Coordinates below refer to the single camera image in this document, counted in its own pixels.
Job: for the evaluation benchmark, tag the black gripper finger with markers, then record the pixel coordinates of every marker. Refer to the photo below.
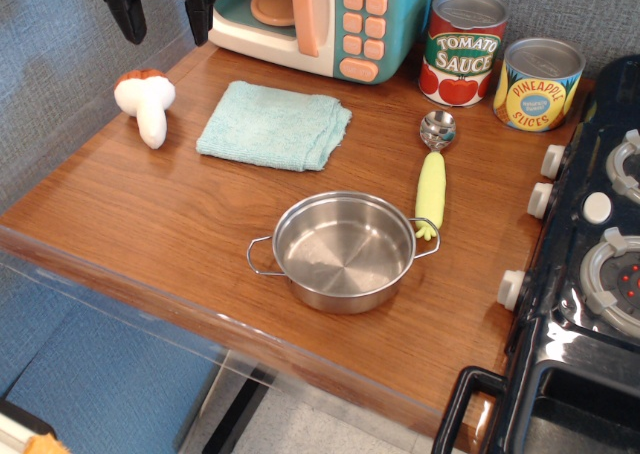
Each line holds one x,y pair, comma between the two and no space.
200,16
130,18

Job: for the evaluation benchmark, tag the small steel pot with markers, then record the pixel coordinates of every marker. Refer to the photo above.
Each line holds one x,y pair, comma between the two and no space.
343,252

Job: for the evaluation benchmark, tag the light blue cloth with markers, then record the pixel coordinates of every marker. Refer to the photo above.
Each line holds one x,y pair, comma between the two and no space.
274,128

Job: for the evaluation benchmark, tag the plush mushroom toy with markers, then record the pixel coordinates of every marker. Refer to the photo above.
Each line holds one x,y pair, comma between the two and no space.
146,95

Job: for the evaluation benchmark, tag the teal toy microwave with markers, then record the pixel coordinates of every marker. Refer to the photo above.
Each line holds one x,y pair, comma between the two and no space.
362,41

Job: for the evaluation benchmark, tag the tomato sauce can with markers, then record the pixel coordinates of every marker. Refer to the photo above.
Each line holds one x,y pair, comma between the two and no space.
463,40

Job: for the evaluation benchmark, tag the pineapple slices can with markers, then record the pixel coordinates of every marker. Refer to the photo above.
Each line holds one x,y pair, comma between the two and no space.
537,84

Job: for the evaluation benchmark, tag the white stove knob top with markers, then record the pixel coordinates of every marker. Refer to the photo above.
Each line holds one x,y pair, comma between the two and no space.
552,161

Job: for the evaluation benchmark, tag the white stove knob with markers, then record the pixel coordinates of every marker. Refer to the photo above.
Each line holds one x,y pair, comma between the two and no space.
552,161
539,200
509,288

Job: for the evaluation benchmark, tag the white stove knob middle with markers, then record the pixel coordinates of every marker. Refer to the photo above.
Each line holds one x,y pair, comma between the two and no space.
539,200

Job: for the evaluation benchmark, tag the white stove knob bottom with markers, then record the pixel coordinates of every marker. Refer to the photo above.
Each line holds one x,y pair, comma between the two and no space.
509,288

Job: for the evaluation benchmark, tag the orange plush object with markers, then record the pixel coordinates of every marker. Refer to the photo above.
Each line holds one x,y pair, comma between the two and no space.
44,444

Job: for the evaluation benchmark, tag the black toy stove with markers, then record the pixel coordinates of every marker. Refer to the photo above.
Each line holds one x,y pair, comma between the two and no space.
571,384

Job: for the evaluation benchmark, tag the spoon with yellow handle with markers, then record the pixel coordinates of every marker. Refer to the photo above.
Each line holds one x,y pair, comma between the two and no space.
437,131

